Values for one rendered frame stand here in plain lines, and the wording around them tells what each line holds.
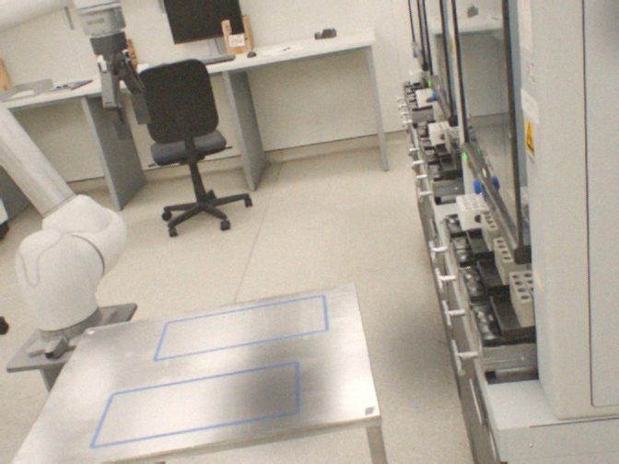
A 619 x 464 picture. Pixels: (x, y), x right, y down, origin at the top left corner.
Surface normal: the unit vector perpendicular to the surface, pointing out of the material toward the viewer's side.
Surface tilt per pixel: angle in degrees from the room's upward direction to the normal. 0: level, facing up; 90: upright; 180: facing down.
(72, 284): 88
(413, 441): 0
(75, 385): 0
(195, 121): 98
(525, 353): 90
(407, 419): 0
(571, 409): 90
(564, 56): 90
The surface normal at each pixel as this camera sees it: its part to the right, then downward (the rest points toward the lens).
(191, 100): 0.30, 0.45
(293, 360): -0.18, -0.91
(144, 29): -0.06, 0.40
